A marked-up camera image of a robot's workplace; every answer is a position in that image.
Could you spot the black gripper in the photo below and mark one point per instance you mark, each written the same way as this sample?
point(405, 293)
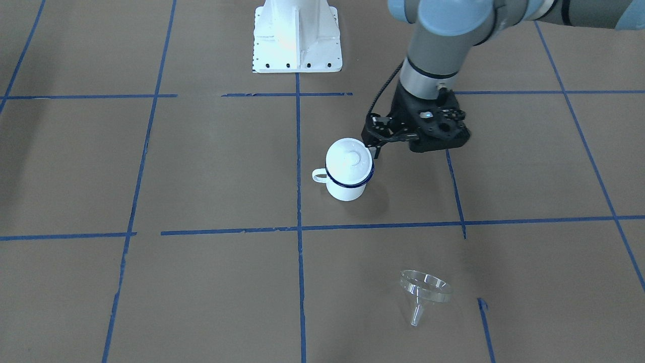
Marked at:
point(402, 112)

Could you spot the white round lid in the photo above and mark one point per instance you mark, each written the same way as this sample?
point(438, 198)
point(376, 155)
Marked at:
point(348, 162)

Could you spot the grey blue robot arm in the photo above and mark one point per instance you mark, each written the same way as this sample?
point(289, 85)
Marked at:
point(445, 32)

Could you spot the white enamel mug blue rim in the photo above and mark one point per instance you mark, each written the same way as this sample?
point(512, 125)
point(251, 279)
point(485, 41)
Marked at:
point(341, 191)

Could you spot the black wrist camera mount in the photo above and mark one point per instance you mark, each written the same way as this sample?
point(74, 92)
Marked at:
point(439, 123)

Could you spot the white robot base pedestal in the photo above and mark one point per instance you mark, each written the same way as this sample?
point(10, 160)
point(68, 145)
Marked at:
point(296, 36)

